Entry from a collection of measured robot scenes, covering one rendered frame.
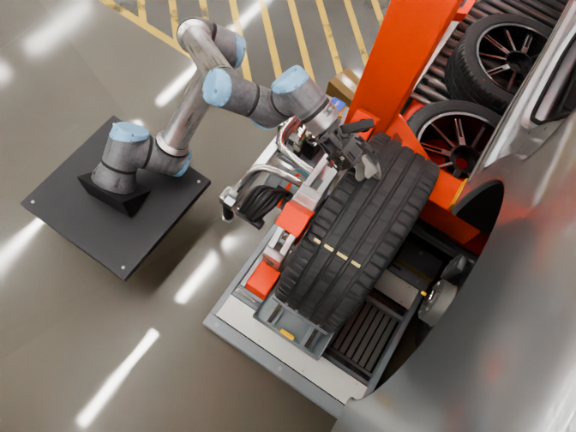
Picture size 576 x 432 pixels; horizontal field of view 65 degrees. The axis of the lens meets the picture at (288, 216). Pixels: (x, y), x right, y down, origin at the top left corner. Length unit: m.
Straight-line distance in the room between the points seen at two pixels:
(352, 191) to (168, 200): 1.14
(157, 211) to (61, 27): 1.55
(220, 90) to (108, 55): 1.98
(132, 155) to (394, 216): 1.19
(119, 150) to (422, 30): 1.26
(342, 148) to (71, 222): 1.40
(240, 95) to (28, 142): 1.85
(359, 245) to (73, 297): 1.59
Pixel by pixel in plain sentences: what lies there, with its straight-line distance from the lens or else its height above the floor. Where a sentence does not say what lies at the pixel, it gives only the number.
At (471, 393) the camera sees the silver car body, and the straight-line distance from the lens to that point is 0.79.
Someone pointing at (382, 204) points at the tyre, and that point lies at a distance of 1.26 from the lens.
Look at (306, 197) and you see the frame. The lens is 1.28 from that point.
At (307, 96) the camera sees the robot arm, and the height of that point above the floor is 1.37.
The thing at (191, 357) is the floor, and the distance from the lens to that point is 2.29.
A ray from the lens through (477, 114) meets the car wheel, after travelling 2.48.
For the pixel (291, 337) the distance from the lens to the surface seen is 2.12.
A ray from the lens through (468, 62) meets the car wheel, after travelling 2.66.
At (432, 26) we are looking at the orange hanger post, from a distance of 1.36.
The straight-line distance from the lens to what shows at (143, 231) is 2.14.
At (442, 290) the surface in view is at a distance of 1.52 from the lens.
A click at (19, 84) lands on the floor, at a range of 3.11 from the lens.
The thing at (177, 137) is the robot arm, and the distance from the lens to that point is 1.98.
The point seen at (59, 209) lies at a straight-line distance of 2.28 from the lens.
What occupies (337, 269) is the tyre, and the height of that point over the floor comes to 1.08.
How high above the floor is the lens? 2.27
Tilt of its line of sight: 67 degrees down
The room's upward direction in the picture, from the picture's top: 16 degrees clockwise
